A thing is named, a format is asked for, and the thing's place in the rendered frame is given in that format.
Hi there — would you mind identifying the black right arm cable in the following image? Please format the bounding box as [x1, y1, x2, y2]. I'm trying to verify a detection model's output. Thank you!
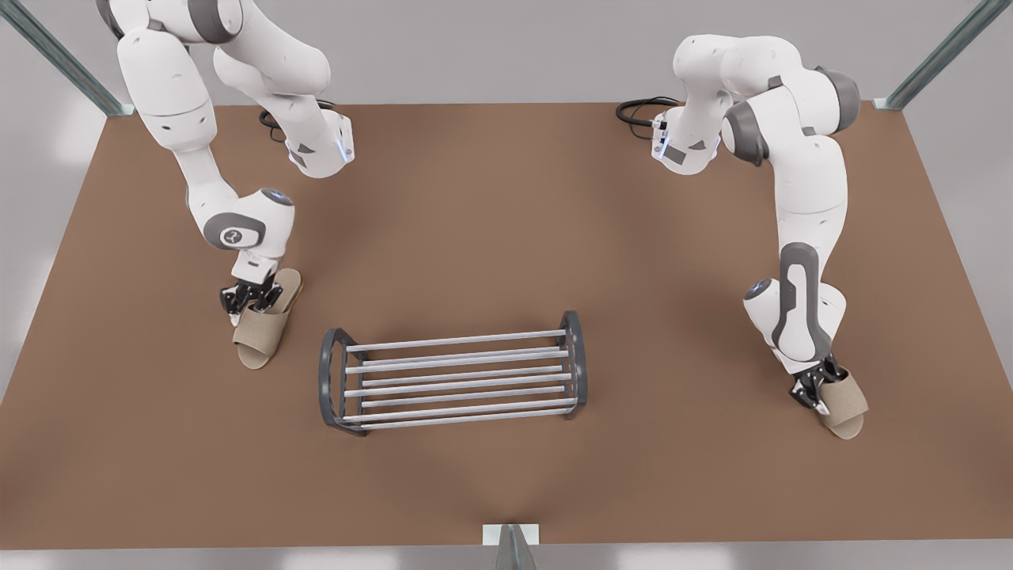
[259, 98, 338, 145]

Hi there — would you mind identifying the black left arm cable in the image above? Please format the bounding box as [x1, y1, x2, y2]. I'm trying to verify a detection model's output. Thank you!
[616, 97, 683, 142]

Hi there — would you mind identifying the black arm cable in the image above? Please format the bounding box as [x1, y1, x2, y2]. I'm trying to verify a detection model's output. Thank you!
[616, 97, 683, 142]
[259, 98, 338, 145]

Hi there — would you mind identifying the beige slipper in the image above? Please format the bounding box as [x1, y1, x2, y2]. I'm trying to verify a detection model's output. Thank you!
[817, 369, 870, 441]
[232, 268, 303, 371]

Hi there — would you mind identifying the grey metal shoe rack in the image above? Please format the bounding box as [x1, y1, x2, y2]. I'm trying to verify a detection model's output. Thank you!
[318, 310, 590, 437]

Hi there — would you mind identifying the silver frame post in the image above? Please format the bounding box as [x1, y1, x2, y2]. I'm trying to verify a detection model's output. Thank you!
[483, 523, 541, 570]
[0, 0, 135, 118]
[873, 0, 1013, 111]

